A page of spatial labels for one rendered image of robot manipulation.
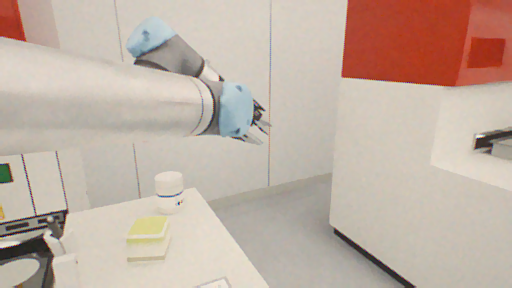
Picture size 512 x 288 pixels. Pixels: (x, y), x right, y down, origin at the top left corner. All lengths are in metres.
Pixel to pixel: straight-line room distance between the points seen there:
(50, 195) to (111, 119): 0.69
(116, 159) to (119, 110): 2.21
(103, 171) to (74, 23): 1.02
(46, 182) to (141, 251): 0.36
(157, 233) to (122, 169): 1.87
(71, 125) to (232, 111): 0.19
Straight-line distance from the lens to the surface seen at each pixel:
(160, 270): 0.66
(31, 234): 0.97
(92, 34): 2.34
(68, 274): 0.62
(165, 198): 0.81
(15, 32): 0.82
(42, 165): 0.91
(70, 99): 0.23
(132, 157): 2.47
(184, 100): 0.32
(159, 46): 0.51
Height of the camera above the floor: 1.37
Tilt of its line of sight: 16 degrees down
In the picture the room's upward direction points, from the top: straight up
